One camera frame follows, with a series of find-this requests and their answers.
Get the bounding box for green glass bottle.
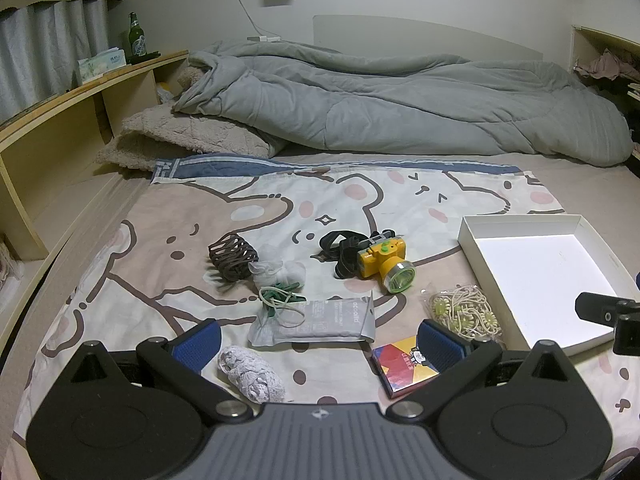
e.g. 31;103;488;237
127;11;149;64

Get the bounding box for pink clothes pile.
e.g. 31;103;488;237
574;49;640;81

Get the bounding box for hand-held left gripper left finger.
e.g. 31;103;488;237
65;319;253;421

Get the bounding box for brown hair claw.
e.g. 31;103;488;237
208;232;259;282

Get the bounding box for pale folded cloth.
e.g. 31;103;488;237
0;232;26;306

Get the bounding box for yellow headlamp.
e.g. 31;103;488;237
319;229;417;295

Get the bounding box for beige fluffy pillow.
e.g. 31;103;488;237
95;62;288;173

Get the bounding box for white cable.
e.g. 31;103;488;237
222;0;266;41

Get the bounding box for tissue pack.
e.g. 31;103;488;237
76;49;127;86

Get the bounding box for green hair ties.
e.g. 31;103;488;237
257;282;307;328

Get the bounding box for printed bear blanket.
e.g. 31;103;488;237
15;155;640;480

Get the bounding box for colourful card box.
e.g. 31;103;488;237
371;334;468;400

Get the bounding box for grey foil pouch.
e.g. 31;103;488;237
247;291;377;348

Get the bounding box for white cardboard box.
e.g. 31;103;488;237
459;214;640;352

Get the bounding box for cream storage shelf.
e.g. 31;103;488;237
571;24;640;106

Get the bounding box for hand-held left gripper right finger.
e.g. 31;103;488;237
387;317;576;418

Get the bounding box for grey duvet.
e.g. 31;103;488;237
172;40;633;168

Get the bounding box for pale headboard panel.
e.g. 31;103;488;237
312;14;546;63

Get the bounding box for bag of beige hair ties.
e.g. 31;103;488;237
420;284;500;345

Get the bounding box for beige bed sheet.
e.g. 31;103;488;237
0;152;640;480

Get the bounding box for white lace cloth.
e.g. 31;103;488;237
216;345;287;404

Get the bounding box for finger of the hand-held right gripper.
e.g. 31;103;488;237
575;291;640;323
614;312;640;356

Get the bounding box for grey curtain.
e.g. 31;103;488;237
0;0;111;126

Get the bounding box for wooden bedside shelf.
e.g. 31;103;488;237
0;50;190;346

